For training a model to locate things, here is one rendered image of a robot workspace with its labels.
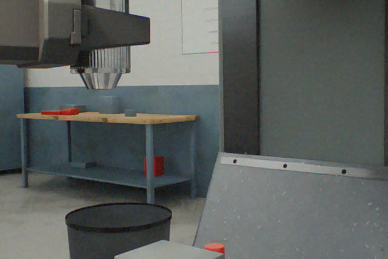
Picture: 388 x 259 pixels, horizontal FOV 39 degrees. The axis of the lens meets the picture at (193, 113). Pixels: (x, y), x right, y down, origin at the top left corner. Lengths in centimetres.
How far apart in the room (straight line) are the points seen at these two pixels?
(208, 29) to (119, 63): 528
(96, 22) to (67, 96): 693
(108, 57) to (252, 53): 40
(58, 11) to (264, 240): 47
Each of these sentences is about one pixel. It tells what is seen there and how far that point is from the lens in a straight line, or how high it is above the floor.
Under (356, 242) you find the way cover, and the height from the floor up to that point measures 101.
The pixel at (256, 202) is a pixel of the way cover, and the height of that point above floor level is 104.
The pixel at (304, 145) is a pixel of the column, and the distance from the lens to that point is 74.
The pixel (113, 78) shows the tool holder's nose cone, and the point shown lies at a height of 120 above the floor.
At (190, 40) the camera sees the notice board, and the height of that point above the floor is 168.
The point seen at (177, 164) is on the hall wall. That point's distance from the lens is 600.
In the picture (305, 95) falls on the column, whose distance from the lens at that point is 74.
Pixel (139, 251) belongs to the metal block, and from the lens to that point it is 41.
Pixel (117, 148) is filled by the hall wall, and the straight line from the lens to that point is 665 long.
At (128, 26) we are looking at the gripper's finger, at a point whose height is 124.
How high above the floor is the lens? 120
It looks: 3 degrees down
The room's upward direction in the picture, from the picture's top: 1 degrees counter-clockwise
